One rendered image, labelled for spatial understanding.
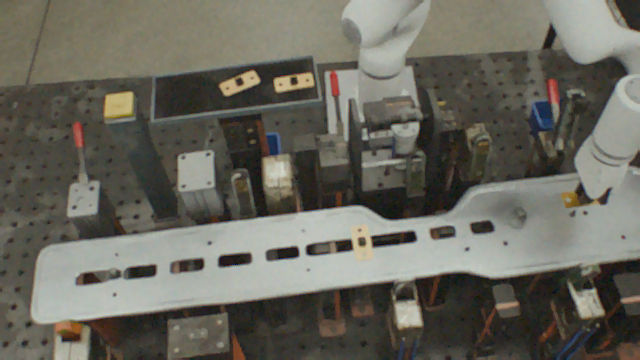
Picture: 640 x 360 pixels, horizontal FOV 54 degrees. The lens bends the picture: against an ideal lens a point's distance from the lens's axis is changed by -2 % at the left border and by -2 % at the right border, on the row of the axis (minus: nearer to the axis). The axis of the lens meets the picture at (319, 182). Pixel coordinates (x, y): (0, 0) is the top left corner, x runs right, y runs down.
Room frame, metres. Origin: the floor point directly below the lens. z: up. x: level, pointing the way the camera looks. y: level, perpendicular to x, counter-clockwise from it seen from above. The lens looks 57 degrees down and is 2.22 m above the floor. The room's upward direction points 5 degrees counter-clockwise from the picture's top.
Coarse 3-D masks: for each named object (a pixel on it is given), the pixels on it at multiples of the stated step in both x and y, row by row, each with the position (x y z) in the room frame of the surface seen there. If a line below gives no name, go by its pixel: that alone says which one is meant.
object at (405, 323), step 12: (396, 312) 0.45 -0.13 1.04; (408, 312) 0.45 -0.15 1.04; (420, 312) 0.45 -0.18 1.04; (396, 324) 0.43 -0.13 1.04; (408, 324) 0.43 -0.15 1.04; (420, 324) 0.43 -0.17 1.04; (384, 336) 0.50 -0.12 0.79; (396, 336) 0.42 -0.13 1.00; (408, 336) 0.42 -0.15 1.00; (420, 336) 0.42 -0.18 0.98; (384, 348) 0.48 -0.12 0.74; (396, 348) 0.42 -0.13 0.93; (408, 348) 0.43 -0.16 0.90
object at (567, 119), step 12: (564, 96) 0.83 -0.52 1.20; (576, 96) 0.82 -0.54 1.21; (564, 108) 0.81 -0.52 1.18; (576, 108) 0.79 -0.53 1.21; (564, 120) 0.80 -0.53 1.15; (576, 120) 0.80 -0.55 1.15; (564, 132) 0.81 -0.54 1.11; (552, 144) 0.80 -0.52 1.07; (564, 144) 0.80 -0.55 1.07; (552, 156) 0.79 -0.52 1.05
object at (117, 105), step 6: (108, 96) 0.96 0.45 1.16; (114, 96) 0.96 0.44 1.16; (120, 96) 0.96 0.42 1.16; (126, 96) 0.96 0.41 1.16; (132, 96) 0.96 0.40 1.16; (108, 102) 0.95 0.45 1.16; (114, 102) 0.94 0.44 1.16; (120, 102) 0.94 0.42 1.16; (126, 102) 0.94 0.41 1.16; (132, 102) 0.94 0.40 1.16; (108, 108) 0.93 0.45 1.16; (114, 108) 0.93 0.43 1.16; (120, 108) 0.92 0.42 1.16; (126, 108) 0.92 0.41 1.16; (132, 108) 0.93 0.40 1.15; (108, 114) 0.91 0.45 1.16; (114, 114) 0.91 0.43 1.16; (120, 114) 0.91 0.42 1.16; (126, 114) 0.91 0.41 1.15
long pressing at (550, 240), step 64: (512, 192) 0.73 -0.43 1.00; (64, 256) 0.66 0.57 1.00; (128, 256) 0.64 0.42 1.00; (192, 256) 0.63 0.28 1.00; (256, 256) 0.62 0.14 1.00; (320, 256) 0.61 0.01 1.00; (384, 256) 0.60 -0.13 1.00; (448, 256) 0.58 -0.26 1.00; (512, 256) 0.57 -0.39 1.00; (576, 256) 0.56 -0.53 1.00
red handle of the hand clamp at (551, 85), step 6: (546, 84) 0.92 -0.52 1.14; (552, 84) 0.91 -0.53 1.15; (552, 90) 0.90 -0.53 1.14; (552, 96) 0.89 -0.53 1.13; (552, 102) 0.88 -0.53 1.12; (558, 102) 0.88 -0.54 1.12; (552, 108) 0.87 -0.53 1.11; (558, 108) 0.87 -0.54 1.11; (552, 114) 0.86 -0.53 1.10; (552, 120) 0.85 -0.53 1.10; (552, 126) 0.84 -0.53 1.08; (558, 144) 0.80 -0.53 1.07; (558, 150) 0.79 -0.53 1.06
